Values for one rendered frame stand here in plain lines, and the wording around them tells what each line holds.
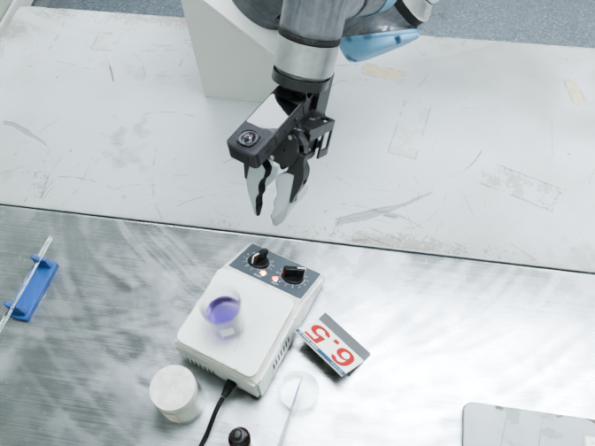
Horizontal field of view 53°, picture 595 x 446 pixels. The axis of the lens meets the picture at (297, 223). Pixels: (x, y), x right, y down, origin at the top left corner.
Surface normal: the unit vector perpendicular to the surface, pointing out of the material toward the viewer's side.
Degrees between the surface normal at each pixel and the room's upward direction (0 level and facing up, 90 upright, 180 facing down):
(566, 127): 0
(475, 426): 0
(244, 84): 90
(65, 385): 0
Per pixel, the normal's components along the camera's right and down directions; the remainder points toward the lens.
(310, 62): 0.16, 0.55
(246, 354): -0.04, -0.51
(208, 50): -0.17, 0.85
